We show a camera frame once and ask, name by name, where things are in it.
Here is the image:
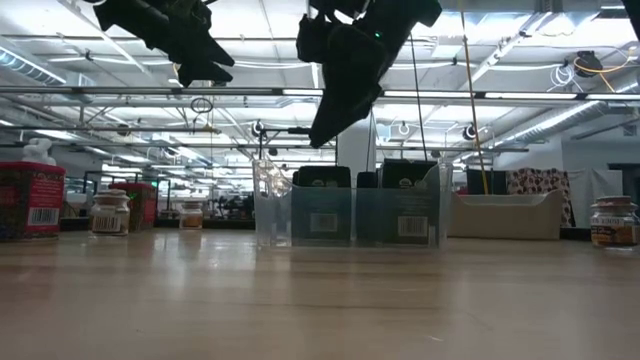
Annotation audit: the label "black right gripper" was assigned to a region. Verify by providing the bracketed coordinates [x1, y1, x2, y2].
[307, 0, 444, 150]

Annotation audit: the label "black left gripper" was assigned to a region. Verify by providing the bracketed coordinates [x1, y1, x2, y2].
[92, 0, 236, 89]

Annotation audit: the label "green spice tin black lid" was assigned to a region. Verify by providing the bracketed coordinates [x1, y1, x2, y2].
[290, 164, 353, 247]
[356, 170, 380, 190]

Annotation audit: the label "dark tea boxes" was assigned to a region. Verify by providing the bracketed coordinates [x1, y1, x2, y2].
[355, 159, 442, 248]

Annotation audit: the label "paprika tin red lid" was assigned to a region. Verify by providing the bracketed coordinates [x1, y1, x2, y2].
[107, 181, 158, 233]
[0, 160, 68, 242]

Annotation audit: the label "glass spice jar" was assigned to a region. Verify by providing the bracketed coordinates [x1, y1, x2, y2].
[589, 194, 640, 250]
[178, 198, 205, 231]
[89, 188, 132, 237]

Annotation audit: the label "clear plastic bin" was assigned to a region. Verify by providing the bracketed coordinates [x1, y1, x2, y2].
[251, 158, 455, 250]

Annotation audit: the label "black rectangular panel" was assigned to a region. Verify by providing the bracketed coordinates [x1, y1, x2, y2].
[465, 168, 509, 197]

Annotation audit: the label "white rounded object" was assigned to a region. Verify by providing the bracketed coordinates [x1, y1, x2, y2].
[21, 137, 58, 167]

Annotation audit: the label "white plastic bin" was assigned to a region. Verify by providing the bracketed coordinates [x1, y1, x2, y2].
[446, 188, 566, 242]

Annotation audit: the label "floral patterned cloth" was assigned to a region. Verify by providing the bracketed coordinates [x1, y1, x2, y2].
[504, 167, 577, 229]

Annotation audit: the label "white hanging sheet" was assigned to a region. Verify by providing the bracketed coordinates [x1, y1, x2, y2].
[566, 168, 625, 229]

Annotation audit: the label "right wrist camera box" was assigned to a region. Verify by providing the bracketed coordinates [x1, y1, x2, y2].
[295, 13, 335, 65]

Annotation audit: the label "long horizontal overhead rail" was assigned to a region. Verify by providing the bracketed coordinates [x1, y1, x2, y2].
[0, 84, 640, 101]

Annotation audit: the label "black frame rig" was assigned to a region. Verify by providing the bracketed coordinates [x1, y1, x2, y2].
[256, 126, 340, 164]

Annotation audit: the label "thin black hanging cable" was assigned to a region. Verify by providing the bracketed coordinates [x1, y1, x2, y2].
[407, 29, 431, 162]

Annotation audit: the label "black ceiling cable reel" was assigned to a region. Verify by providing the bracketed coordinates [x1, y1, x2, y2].
[572, 49, 606, 79]

